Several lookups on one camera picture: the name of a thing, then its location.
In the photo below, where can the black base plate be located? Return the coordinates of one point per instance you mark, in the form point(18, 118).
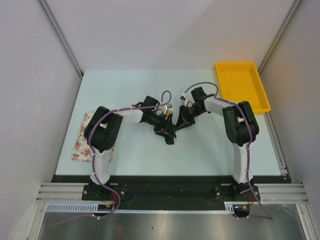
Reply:
point(162, 193)

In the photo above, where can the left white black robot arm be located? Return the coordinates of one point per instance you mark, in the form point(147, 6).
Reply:
point(102, 130)

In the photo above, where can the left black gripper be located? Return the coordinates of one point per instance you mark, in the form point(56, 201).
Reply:
point(161, 127)

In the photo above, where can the white slotted cable duct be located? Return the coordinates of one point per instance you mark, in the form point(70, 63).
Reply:
point(60, 207)

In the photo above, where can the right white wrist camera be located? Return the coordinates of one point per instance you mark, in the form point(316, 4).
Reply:
point(185, 101)

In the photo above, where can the iridescent rainbow fork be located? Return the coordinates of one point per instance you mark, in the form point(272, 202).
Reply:
point(169, 112)

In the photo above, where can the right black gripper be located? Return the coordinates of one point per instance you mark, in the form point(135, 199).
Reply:
point(186, 120)

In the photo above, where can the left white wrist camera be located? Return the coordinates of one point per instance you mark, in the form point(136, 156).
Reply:
point(165, 106)

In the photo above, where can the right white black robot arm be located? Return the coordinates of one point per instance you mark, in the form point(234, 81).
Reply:
point(241, 129)

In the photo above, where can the aluminium frame rail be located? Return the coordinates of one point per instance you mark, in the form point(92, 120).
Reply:
point(60, 193)

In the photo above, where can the yellow plastic bin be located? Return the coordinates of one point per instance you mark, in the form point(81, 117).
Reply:
point(240, 81)

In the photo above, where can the floral pattern tray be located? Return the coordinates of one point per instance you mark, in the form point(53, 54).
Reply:
point(82, 151)

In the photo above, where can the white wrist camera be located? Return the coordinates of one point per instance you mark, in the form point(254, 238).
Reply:
point(185, 101)
point(165, 106)

